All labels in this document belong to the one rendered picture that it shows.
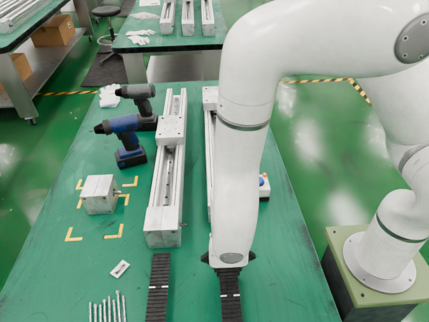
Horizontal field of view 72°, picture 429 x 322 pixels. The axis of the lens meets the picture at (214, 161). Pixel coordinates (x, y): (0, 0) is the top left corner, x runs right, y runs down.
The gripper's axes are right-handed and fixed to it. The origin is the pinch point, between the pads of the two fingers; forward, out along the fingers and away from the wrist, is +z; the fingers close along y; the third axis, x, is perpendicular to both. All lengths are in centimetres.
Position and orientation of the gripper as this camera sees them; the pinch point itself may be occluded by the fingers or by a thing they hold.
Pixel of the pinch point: (228, 268)
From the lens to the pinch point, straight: 87.6
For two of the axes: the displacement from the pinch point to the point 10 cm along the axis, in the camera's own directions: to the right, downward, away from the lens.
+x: -0.4, -6.6, 7.5
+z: 0.2, 7.5, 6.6
